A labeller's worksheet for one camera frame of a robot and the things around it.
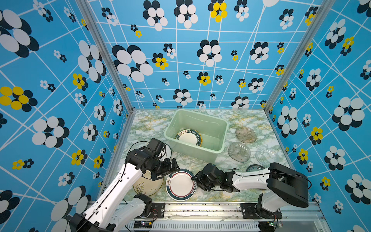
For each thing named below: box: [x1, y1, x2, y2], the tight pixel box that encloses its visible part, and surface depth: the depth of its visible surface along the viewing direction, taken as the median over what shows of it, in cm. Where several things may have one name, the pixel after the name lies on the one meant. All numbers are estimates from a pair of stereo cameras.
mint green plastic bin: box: [163, 108, 229, 163], surface depth 95 cm
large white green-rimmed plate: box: [165, 168, 198, 202], surface depth 82 cm
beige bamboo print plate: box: [132, 169, 165, 197], surface depth 82 cm
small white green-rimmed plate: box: [174, 129, 202, 147], surface depth 103 cm
